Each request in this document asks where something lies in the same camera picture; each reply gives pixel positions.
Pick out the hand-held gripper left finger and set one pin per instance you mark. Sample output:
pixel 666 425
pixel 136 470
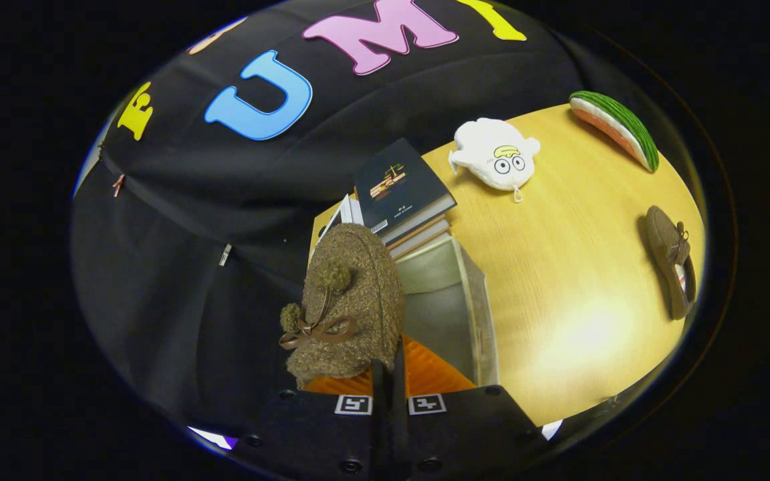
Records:
pixel 379 387

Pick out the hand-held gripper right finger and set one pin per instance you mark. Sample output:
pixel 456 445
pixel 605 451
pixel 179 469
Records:
pixel 400 387

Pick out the grey fabric storage box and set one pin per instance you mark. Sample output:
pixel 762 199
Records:
pixel 445 314

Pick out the brown fuzzy shoe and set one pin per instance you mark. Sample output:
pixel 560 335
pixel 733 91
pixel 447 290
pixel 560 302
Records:
pixel 358 294
pixel 662 247

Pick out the brown book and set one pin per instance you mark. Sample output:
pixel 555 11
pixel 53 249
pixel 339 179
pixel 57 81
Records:
pixel 418 235
pixel 426 247

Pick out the white booklet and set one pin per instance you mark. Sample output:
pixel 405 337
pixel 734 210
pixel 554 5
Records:
pixel 348 210

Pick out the silver clip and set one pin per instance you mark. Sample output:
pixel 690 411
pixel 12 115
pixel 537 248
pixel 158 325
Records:
pixel 225 254

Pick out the black hardcover book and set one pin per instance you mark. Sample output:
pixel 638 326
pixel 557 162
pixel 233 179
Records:
pixel 398 180

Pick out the white plush toy with eyes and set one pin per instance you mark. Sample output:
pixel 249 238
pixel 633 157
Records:
pixel 485 150

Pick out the copper clip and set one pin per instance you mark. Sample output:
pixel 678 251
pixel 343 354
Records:
pixel 118 185

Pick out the watermelon slice plush toy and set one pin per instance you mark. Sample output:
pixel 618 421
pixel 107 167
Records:
pixel 625 123

